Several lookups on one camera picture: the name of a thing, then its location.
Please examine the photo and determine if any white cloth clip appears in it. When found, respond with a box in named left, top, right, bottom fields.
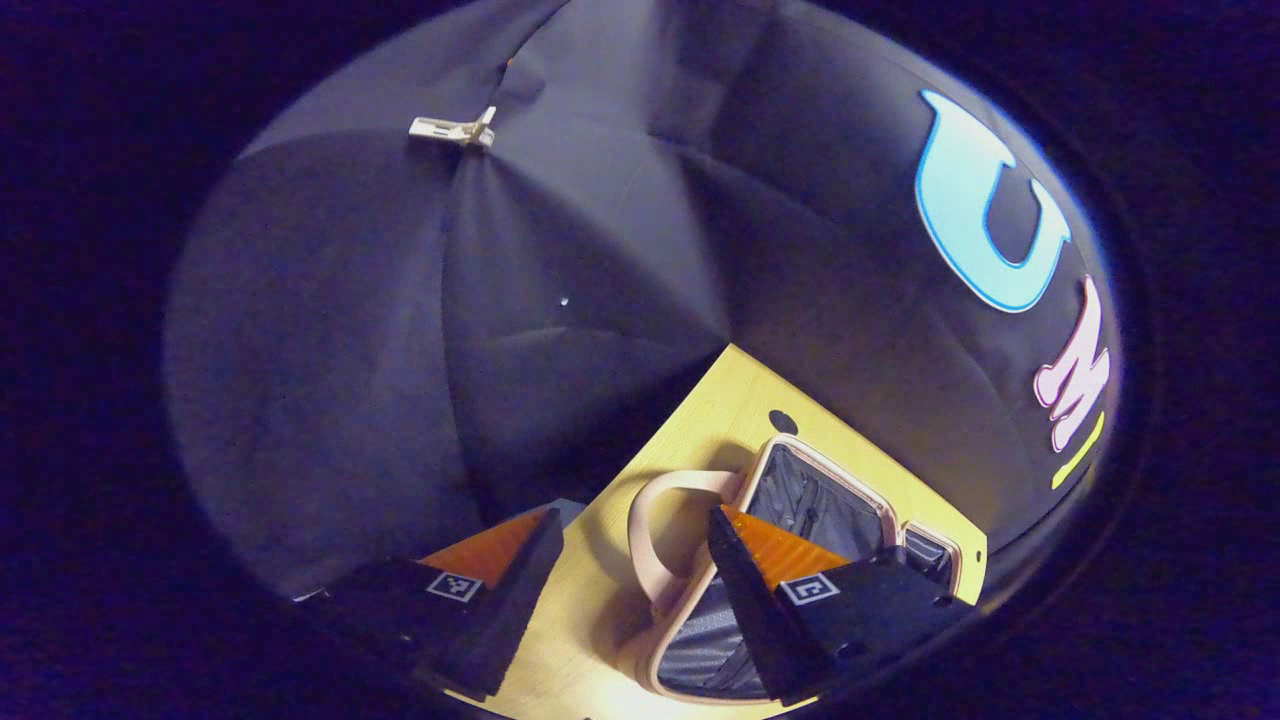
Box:
left=408, top=105, right=498, bottom=151

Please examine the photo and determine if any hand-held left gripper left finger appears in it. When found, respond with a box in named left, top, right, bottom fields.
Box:
left=295, top=506, right=566, bottom=703

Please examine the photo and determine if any pink suitcase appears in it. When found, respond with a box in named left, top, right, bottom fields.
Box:
left=626, top=433, right=966, bottom=707

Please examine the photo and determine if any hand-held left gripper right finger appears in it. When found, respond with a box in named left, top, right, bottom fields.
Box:
left=706, top=504, right=979, bottom=707

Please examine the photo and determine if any black backdrop cloth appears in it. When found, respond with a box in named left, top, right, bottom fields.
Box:
left=163, top=0, right=1123, bottom=601

